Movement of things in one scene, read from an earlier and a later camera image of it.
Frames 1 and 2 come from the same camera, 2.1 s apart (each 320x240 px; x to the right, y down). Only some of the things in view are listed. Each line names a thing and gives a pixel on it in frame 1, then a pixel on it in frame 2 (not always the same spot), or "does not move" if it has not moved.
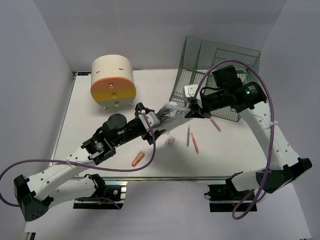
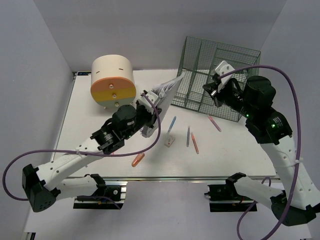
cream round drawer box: x=112 y=82 does not move
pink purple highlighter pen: x=215 y=124 does not move
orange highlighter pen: x=195 y=143 does not move
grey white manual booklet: x=170 y=115 → x=168 y=88
